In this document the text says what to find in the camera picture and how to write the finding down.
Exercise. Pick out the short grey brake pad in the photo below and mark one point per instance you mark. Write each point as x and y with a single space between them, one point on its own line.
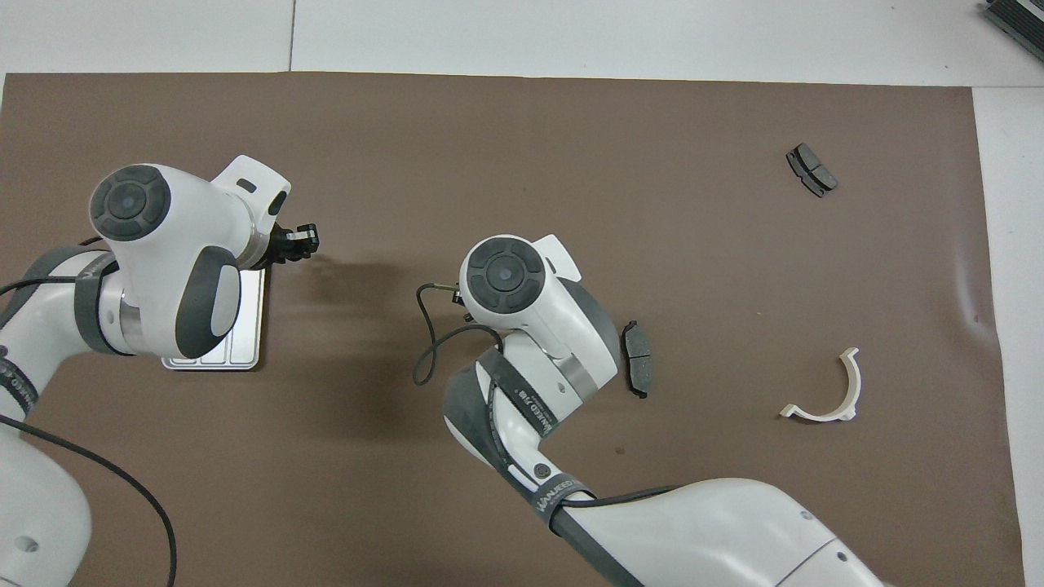
811 169

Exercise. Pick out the long grey brake pad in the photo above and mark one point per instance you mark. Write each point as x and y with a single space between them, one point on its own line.
640 363

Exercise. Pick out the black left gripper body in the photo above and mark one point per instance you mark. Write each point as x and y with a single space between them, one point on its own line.
279 244

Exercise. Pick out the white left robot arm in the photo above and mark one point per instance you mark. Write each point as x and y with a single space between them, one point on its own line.
179 228

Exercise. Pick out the white curved plastic bracket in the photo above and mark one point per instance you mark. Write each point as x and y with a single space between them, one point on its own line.
820 414

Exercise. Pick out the black ribbed metal device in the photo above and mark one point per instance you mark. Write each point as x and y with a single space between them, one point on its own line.
1019 18

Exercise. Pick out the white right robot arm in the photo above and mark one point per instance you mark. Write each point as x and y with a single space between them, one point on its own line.
555 326

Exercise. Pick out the silver metal tray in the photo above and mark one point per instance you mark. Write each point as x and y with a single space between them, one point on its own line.
247 326

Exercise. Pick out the brown table mat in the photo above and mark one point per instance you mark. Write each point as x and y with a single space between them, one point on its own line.
571 163

